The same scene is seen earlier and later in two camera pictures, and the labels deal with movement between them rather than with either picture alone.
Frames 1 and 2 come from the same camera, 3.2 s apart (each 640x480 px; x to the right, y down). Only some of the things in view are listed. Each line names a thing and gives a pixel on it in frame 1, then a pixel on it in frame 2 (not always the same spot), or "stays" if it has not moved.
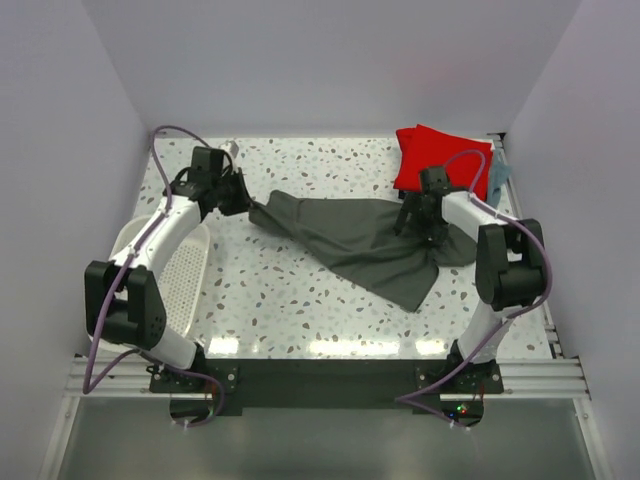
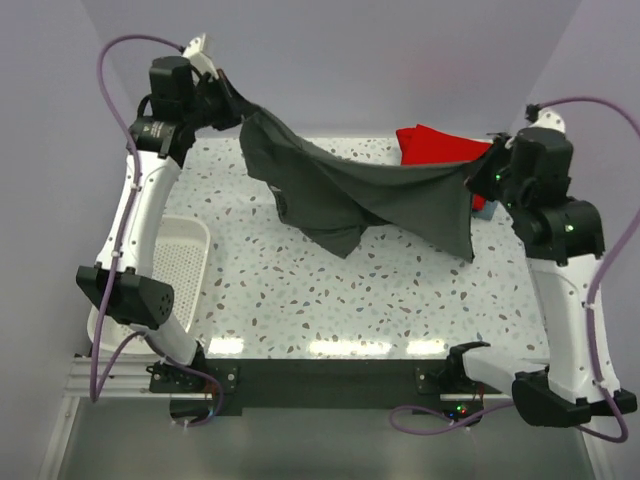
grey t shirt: (358, 236) to (333, 190)
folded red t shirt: (468, 162) stays
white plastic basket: (181, 276) stays
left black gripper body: (232, 196) to (213, 105)
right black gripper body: (432, 229) to (491, 177)
